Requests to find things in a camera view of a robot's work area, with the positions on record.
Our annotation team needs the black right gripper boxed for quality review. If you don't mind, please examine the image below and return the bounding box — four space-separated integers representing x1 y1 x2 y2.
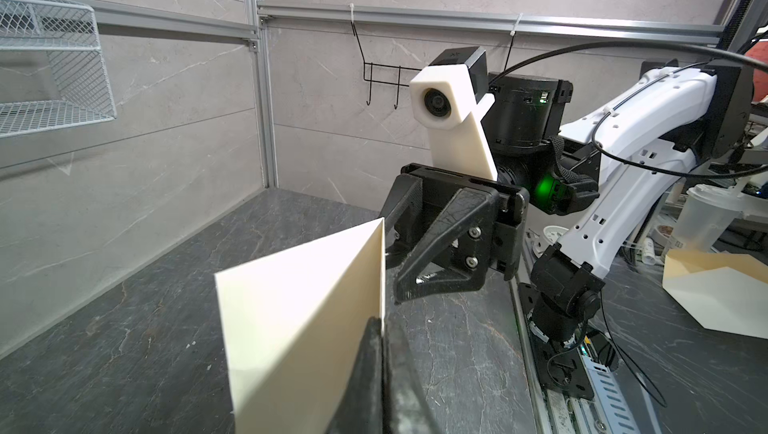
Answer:
379 163 529 304

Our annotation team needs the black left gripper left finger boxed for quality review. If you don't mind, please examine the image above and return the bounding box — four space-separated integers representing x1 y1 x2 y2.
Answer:
326 318 384 434

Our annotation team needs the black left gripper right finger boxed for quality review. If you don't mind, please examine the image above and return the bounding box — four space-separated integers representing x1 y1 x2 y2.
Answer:
383 319 441 433

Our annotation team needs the beige letter paper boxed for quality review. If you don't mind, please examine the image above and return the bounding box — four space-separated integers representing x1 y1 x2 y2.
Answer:
215 218 385 433

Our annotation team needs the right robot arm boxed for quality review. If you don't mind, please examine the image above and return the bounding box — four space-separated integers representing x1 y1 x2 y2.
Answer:
381 41 767 399

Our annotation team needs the translucent plastic container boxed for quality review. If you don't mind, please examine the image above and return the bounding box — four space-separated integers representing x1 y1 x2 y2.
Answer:
666 184 767 252

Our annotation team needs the beige cardboard sheet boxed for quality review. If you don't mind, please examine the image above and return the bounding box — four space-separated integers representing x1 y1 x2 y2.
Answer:
662 249 767 339

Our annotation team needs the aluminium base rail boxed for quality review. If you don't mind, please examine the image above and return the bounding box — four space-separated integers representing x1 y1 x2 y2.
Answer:
510 279 640 433

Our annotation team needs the black wire hook rack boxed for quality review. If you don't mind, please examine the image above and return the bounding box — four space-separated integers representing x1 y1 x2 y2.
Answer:
349 16 517 110

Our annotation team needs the white wire basket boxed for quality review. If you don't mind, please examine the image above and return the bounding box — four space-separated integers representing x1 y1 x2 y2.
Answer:
1 0 117 138

